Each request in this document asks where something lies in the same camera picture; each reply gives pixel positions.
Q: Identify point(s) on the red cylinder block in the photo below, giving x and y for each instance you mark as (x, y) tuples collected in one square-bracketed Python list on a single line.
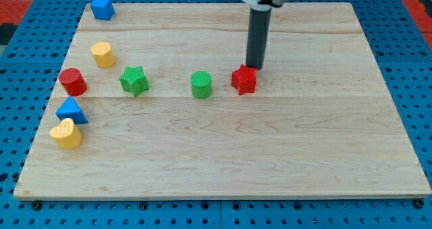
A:
[(73, 82)]

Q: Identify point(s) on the green cylinder block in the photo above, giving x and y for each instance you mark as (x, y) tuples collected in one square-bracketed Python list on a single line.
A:
[(201, 84)]

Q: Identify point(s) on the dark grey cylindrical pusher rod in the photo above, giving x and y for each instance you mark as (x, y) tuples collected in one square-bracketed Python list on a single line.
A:
[(258, 29)]

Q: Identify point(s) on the blue triangle block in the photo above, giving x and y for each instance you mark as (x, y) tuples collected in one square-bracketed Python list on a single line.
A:
[(70, 109)]

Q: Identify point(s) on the green star block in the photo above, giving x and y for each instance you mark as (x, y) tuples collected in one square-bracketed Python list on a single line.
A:
[(133, 80)]

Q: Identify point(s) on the light wooden board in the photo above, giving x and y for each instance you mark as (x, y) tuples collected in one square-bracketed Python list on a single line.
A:
[(320, 125)]

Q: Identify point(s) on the yellow heart block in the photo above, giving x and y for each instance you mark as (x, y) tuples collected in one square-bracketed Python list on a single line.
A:
[(66, 135)]

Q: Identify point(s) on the blue cube block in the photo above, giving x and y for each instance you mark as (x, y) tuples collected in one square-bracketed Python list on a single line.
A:
[(102, 9)]

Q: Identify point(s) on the yellow hexagon block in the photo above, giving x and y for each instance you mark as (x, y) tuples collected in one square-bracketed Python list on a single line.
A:
[(103, 54)]

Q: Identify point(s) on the red star block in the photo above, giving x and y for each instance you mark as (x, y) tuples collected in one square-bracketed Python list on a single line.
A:
[(244, 79)]

